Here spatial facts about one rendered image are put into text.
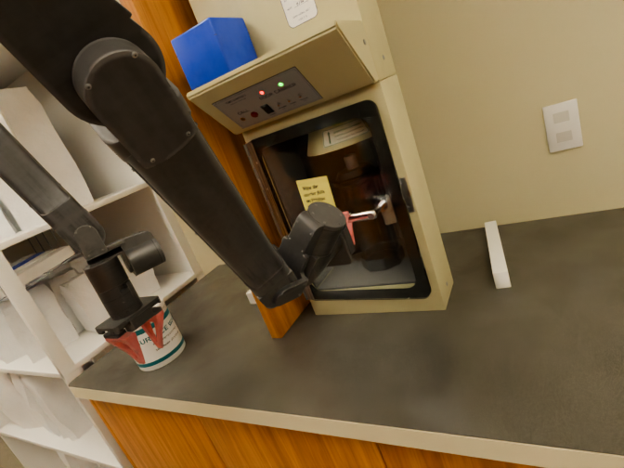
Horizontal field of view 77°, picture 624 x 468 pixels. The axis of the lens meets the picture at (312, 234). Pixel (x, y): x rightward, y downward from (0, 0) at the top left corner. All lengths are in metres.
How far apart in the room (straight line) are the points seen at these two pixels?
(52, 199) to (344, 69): 0.51
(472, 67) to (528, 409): 0.80
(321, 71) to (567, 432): 0.61
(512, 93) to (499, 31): 0.15
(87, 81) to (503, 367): 0.66
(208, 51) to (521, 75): 0.73
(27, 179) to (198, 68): 0.33
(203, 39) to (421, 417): 0.70
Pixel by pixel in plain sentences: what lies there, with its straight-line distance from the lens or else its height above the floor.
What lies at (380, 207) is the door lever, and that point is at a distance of 0.74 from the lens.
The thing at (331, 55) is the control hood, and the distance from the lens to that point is 0.67.
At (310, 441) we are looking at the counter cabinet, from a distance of 0.85.
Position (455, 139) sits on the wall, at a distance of 1.17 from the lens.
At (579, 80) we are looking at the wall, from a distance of 1.14.
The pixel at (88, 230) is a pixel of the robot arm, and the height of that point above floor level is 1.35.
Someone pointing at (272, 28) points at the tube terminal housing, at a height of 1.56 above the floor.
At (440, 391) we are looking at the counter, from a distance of 0.70.
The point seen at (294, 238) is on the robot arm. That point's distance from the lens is 0.55.
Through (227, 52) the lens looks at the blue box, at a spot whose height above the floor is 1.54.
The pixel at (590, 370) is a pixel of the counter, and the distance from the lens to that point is 0.72.
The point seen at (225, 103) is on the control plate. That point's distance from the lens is 0.79.
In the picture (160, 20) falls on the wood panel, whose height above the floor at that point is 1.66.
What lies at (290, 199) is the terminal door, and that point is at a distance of 0.85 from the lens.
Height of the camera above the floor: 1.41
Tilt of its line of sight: 17 degrees down
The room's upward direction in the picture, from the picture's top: 21 degrees counter-clockwise
